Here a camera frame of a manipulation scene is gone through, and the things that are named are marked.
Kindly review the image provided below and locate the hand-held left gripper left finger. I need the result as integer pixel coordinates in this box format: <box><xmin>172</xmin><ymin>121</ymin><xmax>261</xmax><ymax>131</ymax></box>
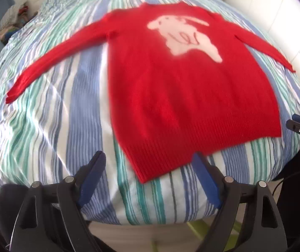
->
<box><xmin>9</xmin><ymin>151</ymin><xmax>106</xmax><ymax>252</ymax></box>

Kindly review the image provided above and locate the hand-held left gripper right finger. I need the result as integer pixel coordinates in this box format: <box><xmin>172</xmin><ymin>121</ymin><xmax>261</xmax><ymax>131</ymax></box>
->
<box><xmin>193</xmin><ymin>153</ymin><xmax>288</xmax><ymax>252</ymax></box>

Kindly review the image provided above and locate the red sweater with white print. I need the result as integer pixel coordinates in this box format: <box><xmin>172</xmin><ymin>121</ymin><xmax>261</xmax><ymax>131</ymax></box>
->
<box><xmin>5</xmin><ymin>1</ymin><xmax>296</xmax><ymax>184</ymax></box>

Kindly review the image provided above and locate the pile of clothes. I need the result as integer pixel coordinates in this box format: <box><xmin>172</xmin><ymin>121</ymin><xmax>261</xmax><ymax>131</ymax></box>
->
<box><xmin>0</xmin><ymin>0</ymin><xmax>41</xmax><ymax>46</ymax></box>

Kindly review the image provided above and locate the striped bed cover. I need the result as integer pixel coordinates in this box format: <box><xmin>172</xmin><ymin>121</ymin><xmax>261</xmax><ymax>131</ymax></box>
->
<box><xmin>0</xmin><ymin>0</ymin><xmax>300</xmax><ymax>226</ymax></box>

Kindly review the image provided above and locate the person's dark clothing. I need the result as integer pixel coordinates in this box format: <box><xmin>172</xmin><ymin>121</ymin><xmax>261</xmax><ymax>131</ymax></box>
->
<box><xmin>277</xmin><ymin>147</ymin><xmax>300</xmax><ymax>252</ymax></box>

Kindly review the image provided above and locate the white wardrobe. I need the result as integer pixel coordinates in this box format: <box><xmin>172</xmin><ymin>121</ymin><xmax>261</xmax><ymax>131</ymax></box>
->
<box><xmin>225</xmin><ymin>0</ymin><xmax>300</xmax><ymax>105</ymax></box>

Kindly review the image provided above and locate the black cable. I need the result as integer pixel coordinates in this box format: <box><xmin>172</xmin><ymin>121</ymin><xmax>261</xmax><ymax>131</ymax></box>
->
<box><xmin>273</xmin><ymin>166</ymin><xmax>300</xmax><ymax>189</ymax></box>

